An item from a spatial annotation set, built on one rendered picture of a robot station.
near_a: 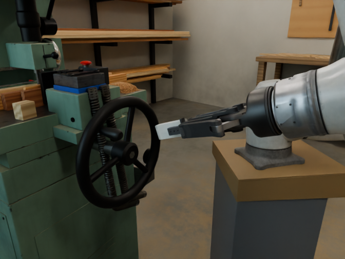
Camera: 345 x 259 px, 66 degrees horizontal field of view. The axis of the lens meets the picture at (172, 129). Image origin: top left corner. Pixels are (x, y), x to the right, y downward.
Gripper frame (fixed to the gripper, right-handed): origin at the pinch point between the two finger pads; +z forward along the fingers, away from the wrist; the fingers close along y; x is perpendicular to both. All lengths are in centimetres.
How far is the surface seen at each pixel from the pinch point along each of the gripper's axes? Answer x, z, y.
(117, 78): -17, 47, -36
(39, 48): -28.7, 39.0, -3.4
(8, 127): -9.9, 33.7, 13.7
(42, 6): -48, 55, -20
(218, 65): -20, 143, -343
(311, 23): -32, 10, -325
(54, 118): -8.8, 34.0, 2.5
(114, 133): -2.1, 11.5, 4.4
